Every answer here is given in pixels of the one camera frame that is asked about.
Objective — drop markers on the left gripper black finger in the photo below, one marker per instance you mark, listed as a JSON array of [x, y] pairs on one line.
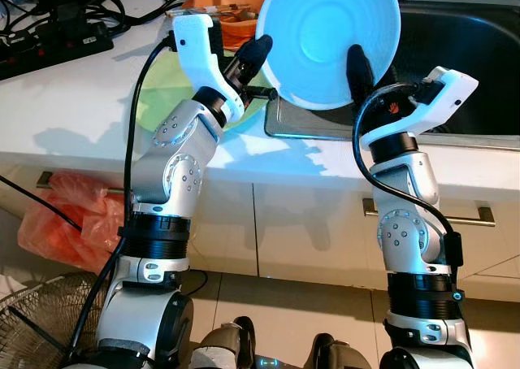
[[256, 56]]

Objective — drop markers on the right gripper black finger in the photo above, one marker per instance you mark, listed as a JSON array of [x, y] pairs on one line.
[[361, 76]]

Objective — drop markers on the white ribbed bowl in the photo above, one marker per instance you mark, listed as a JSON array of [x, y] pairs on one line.
[[325, 36]]

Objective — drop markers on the light green plate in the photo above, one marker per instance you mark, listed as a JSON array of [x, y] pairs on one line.
[[162, 84]]

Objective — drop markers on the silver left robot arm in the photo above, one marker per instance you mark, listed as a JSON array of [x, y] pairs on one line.
[[162, 223]]

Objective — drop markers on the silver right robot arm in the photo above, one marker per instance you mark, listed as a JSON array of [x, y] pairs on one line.
[[414, 247]]

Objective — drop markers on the white kitchen cabinet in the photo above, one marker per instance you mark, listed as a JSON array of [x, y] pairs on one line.
[[309, 223]]

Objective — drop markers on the stainless steel sink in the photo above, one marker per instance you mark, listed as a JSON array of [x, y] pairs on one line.
[[455, 36]]

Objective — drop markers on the black power strip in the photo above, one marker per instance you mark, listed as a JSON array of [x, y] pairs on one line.
[[57, 45]]

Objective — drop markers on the red plastic bag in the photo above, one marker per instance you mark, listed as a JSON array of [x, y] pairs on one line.
[[65, 223]]

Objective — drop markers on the right robot leg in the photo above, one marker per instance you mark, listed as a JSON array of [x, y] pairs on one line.
[[341, 354]]

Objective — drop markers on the robot leg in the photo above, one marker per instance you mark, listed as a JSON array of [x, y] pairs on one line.
[[341, 354], [223, 349]]

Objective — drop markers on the left robot leg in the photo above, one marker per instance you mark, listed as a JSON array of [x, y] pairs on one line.
[[223, 349]]

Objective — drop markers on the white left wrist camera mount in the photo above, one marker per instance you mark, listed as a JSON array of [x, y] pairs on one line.
[[195, 60]]

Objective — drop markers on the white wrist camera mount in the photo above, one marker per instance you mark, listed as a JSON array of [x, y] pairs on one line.
[[451, 93], [195, 60]]

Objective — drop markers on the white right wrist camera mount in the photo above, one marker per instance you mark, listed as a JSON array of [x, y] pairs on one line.
[[451, 93]]

